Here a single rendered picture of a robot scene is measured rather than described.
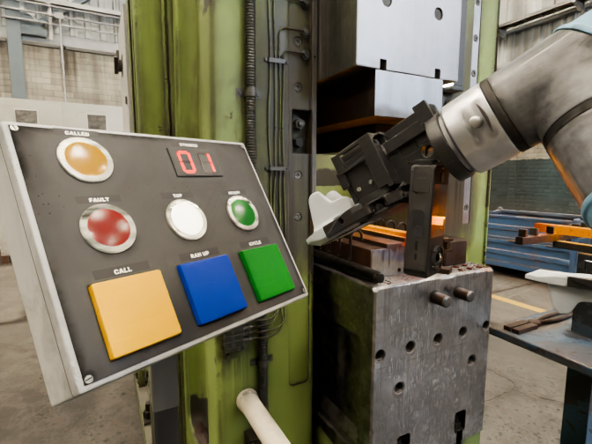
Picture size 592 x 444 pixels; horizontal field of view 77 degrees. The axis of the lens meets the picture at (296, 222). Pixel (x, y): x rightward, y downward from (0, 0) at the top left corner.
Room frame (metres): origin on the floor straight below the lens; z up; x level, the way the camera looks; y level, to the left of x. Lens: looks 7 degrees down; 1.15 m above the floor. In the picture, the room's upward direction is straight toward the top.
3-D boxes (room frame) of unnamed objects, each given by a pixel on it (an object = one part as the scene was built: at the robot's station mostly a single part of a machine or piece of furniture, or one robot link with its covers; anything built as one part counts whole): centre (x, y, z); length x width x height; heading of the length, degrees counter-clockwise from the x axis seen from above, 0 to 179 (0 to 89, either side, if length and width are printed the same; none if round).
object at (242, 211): (0.56, 0.08, 1.09); 0.05 x 0.03 x 0.04; 118
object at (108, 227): (0.40, 0.20, 1.09); 0.05 x 0.03 x 0.04; 118
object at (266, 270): (0.53, 0.04, 1.01); 0.07 x 0.05 x 0.07; 143
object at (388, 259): (1.05, -0.16, 0.96); 0.42 x 0.20 x 0.09; 28
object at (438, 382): (1.08, -0.20, 0.69); 0.56 x 0.38 x 0.45; 28
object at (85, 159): (0.42, 0.23, 1.16); 0.05 x 0.03 x 0.04; 118
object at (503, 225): (4.28, -2.72, 0.36); 1.20 x 0.80 x 0.72; 34
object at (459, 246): (1.00, -0.39, 0.95); 0.12 x 0.08 x 0.06; 28
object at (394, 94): (1.05, -0.16, 1.32); 0.42 x 0.20 x 0.10; 28
